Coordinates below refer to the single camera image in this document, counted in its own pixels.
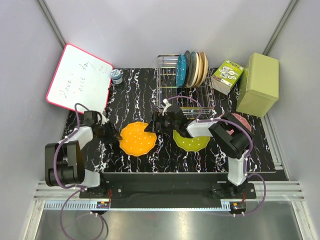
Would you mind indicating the lime green polka dot plate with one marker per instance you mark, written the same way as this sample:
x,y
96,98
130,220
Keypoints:
x,y
194,144

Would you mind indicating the dark teal plate in rack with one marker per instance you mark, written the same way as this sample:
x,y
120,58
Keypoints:
x,y
187,55

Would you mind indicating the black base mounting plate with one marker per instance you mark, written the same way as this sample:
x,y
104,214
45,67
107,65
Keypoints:
x,y
159,191

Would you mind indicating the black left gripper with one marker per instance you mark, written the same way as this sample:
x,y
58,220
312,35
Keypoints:
x,y
110,131

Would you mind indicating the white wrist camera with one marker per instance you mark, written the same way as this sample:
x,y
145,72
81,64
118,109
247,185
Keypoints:
x,y
104,118
167,104

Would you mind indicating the blue polka dot plate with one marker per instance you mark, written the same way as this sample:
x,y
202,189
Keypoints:
x,y
181,69

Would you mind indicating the cream plate in rack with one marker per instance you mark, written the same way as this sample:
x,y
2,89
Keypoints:
x,y
197,68

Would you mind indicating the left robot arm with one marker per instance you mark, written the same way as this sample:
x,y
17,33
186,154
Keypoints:
x,y
64,161

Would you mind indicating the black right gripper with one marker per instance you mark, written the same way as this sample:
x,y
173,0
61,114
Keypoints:
x,y
157,118

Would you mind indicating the pink polka dot plate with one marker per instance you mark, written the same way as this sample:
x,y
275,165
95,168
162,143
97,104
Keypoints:
x,y
243,121

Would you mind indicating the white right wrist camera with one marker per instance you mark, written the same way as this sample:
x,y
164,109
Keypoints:
x,y
167,104

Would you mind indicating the metal wire dish rack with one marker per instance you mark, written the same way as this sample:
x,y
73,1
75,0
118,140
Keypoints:
x,y
193,101

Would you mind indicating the orange polka dot plate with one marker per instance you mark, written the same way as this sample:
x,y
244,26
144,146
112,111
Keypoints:
x,y
135,141

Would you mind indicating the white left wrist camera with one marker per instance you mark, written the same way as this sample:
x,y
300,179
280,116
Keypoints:
x,y
104,118

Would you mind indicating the light green metal tin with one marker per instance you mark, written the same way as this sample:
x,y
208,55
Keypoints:
x,y
259,85

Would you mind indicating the beige plate in rack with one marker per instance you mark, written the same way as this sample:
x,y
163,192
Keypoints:
x,y
203,68

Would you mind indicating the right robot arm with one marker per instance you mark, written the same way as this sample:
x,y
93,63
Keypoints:
x,y
232,136

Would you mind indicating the small blue lidded jar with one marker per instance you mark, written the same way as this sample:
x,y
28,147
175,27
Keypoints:
x,y
116,76

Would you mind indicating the teal grey plate in rack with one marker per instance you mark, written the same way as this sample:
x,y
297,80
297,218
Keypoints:
x,y
192,74

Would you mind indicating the pink framed whiteboard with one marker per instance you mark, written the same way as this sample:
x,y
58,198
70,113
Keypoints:
x,y
80,77

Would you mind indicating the green printed paper box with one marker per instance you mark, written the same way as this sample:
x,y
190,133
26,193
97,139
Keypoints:
x,y
226,76

